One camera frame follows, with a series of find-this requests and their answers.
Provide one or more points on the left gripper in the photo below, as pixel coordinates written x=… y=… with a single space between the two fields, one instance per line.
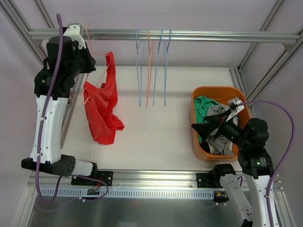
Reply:
x=88 y=60

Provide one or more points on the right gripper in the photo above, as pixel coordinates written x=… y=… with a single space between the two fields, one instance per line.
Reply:
x=218 y=126

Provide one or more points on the green tank top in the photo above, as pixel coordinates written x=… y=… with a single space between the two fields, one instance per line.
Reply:
x=201 y=106

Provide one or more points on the grey tank top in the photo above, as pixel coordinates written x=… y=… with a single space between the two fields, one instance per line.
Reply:
x=220 y=146

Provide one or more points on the red tank top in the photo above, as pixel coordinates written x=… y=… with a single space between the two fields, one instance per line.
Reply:
x=99 y=105

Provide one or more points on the pink hanger with green top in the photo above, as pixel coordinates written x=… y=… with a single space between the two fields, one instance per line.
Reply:
x=150 y=57

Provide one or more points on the blue hanger with white top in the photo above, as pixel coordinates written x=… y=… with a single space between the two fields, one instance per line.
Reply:
x=156 y=69

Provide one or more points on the blue hanger with black top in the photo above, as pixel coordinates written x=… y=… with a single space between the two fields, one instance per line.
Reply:
x=166 y=52

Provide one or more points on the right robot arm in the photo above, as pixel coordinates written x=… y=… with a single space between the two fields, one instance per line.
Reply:
x=256 y=165

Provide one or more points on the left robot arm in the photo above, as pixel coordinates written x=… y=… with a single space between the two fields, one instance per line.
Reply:
x=52 y=89

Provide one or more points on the orange plastic basket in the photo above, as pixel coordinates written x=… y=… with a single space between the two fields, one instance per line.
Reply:
x=221 y=95

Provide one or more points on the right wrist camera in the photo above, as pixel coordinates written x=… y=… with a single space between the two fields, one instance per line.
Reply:
x=235 y=107

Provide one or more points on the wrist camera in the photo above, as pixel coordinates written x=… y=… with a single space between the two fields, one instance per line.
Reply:
x=75 y=33
x=235 y=107

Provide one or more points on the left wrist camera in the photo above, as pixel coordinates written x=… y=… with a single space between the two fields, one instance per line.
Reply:
x=75 y=33

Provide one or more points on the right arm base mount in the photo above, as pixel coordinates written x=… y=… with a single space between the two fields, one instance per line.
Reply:
x=204 y=180

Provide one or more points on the aluminium hanging rail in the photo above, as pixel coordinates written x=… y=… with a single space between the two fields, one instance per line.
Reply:
x=189 y=36

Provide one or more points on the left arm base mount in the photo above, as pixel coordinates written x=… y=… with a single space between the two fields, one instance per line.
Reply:
x=105 y=176

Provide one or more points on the slotted cable duct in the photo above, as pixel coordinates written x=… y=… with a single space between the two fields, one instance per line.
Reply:
x=137 y=193

